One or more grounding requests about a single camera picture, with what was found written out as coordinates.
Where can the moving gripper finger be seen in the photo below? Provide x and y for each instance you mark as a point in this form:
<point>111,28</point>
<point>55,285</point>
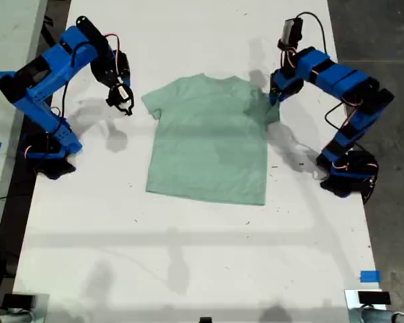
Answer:
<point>272,97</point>

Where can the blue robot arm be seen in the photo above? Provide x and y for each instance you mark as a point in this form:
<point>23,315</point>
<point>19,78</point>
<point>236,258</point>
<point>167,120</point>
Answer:
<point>47,80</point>
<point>340,77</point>

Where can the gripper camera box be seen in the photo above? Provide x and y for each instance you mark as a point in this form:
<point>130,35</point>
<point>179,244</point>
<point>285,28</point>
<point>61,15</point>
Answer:
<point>121,92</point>
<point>289,32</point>

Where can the pale grey tube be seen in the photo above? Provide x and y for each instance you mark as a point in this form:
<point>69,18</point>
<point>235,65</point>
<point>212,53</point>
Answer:
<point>377,316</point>
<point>6,318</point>

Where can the white metal bracket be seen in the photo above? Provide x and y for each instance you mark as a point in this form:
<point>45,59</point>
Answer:
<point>351,303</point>

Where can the small black box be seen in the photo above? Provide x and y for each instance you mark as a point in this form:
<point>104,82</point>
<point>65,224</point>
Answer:
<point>373,297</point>
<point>18,300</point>

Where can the pale green T-shirt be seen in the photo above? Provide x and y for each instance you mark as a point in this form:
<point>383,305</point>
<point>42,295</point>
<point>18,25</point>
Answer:
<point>205,151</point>

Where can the small black clamp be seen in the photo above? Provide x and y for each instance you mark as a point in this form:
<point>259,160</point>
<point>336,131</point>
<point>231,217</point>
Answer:
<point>205,320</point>

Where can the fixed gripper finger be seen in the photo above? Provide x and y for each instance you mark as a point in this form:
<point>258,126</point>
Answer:
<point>278,98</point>

